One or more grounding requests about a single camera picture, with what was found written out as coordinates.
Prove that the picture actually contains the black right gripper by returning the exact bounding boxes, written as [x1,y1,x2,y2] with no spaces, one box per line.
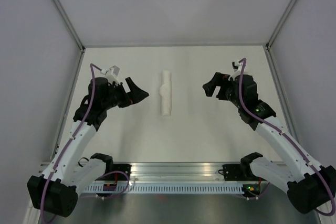
[203,71,244,108]

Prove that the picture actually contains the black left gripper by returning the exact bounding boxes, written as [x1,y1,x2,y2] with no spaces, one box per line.
[102,77,148,110]

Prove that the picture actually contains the white cloth napkin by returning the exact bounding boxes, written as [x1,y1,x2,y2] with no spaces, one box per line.
[159,70,172,116]

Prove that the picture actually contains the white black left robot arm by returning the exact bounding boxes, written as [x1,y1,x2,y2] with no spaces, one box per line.
[27,77,149,217]

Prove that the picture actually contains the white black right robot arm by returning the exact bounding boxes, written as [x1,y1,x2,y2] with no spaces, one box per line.
[203,72,335,216]

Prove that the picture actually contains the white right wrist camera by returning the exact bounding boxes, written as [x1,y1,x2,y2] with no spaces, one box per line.
[229,58,246,81]

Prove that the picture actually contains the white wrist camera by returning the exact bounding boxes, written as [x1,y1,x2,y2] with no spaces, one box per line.
[229,58,246,81]
[100,66,121,84]

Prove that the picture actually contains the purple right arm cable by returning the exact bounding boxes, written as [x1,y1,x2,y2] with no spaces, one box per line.
[230,58,336,217]

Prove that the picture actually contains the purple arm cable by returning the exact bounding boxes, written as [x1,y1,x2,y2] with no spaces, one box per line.
[40,63,131,223]
[230,58,336,217]

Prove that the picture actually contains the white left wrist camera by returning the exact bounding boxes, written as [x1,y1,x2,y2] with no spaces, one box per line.
[100,66,121,84]

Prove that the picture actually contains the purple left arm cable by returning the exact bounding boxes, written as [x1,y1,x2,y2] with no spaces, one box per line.
[40,63,131,223]

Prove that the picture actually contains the aluminium back frame rail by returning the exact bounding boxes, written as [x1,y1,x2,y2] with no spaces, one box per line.
[85,42,267,48]

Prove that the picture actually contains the aluminium frame rail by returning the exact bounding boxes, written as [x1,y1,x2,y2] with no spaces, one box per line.
[85,42,267,48]
[39,161,289,183]

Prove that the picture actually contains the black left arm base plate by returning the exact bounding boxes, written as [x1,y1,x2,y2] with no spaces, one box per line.
[104,163,132,183]

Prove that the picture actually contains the aluminium front frame rail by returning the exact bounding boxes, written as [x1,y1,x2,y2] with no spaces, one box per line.
[39,161,289,183]

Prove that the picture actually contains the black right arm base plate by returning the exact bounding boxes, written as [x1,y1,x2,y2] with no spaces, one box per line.
[221,164,259,182]

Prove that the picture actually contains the white slotted cable duct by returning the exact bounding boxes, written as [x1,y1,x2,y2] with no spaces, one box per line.
[83,183,244,194]

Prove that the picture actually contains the aluminium left frame post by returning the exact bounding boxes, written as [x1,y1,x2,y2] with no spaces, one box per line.
[51,0,85,52]

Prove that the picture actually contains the aluminium frame post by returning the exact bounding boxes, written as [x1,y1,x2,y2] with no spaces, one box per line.
[265,0,298,50]
[51,0,85,52]

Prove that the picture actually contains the aluminium right frame post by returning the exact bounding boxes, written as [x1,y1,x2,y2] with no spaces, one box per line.
[265,0,298,50]

